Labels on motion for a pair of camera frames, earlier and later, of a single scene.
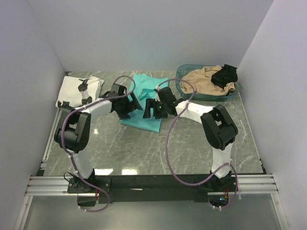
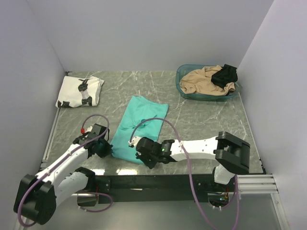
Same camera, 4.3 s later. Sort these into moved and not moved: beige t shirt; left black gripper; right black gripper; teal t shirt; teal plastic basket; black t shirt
Moved: right black gripper; left black gripper; teal t shirt
Not moved: teal plastic basket; black t shirt; beige t shirt
